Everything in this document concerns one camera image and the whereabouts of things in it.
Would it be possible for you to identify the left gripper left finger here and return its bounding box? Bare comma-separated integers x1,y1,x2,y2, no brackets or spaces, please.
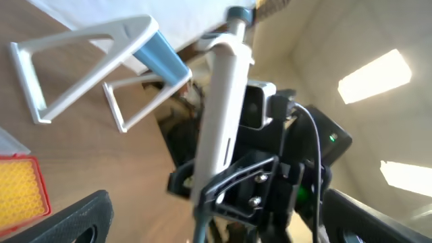
0,189,115,243

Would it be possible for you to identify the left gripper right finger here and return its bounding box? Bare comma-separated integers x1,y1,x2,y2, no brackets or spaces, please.
321,188,432,243

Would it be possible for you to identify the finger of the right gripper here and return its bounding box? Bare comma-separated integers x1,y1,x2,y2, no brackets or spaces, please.
167,161,196,200
198,152,280,227

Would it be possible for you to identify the white pipette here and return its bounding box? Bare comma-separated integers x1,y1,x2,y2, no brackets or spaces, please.
188,5,256,243

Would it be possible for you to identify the red and yellow tip box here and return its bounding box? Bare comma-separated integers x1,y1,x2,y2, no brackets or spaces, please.
0,126,53,238

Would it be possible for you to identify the white and blue stand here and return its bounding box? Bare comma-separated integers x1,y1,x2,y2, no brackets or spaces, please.
8,13,193,134

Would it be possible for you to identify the ceiling light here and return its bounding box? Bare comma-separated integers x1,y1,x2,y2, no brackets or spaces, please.
337,49,413,105
379,160,432,198

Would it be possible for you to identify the black cable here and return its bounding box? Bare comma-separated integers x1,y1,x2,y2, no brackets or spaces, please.
292,103,323,243

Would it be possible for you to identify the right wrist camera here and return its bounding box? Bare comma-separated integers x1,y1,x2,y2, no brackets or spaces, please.
240,80,277,131

